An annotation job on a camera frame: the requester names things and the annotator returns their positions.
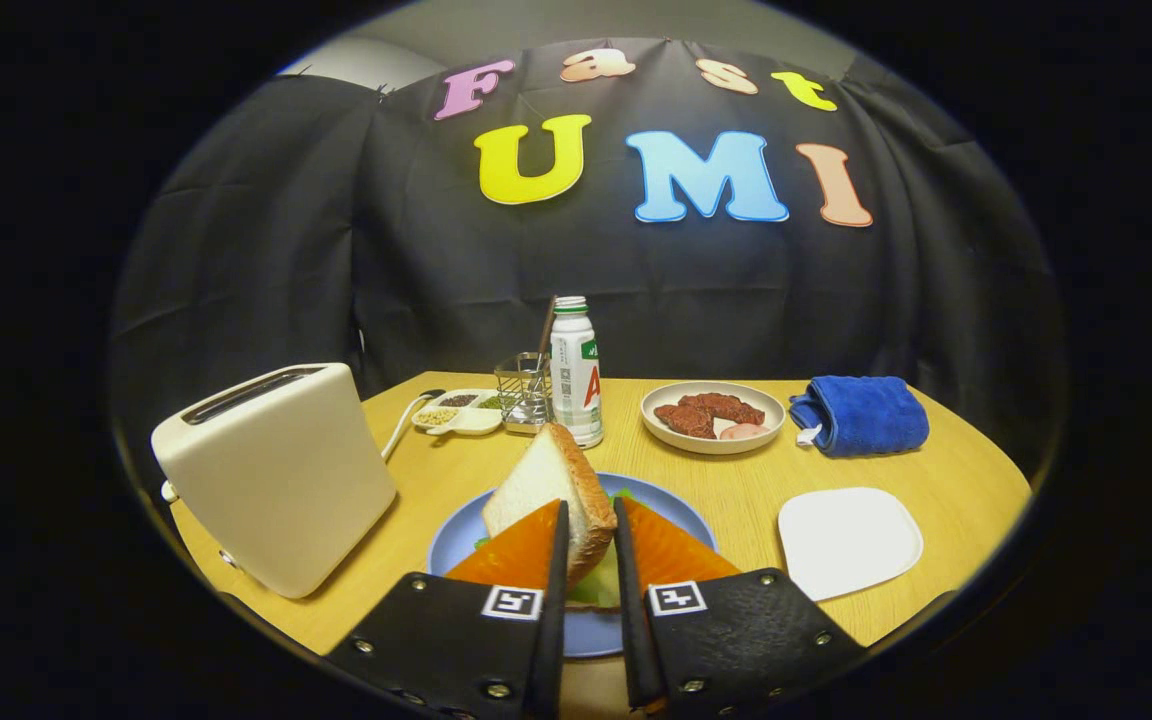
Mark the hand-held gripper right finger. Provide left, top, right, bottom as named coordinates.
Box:
left=613, top=497, right=867, bottom=716

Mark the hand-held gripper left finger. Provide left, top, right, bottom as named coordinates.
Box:
left=324, top=500, right=570, bottom=720

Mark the green lettuce leaf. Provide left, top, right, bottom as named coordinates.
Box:
left=474, top=487, right=637, bottom=609

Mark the toasted bread slice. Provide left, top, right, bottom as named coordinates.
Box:
left=482, top=422, right=618, bottom=591

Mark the blue round plate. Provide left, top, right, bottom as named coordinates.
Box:
left=426, top=473, right=717, bottom=659

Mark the brown meat piece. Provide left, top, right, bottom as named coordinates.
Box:
left=653, top=403, right=717, bottom=440
left=676, top=393, right=766, bottom=427

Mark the white seasoning dish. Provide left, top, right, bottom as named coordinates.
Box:
left=411, top=389, right=505, bottom=436

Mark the beige round plate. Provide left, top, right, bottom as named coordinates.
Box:
left=640, top=381, right=787, bottom=456

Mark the white bottle green cap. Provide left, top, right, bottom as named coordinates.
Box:
left=549, top=296, right=605, bottom=449

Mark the white square plate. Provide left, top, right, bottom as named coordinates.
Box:
left=778, top=487, right=925, bottom=602

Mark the brown chopstick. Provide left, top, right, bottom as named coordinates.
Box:
left=534, top=296, right=557, bottom=393

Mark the white toaster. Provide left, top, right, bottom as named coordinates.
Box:
left=151, top=362, right=398, bottom=599

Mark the blue folded towel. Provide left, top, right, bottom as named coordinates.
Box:
left=789, top=376, right=931, bottom=459

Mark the black backdrop cloth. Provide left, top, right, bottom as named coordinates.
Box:
left=106, top=38, right=1067, bottom=561

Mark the metal wire utensil holder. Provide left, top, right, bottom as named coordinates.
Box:
left=494, top=352, right=554, bottom=434

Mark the white toaster cable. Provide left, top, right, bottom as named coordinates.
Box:
left=381, top=390, right=447, bottom=463

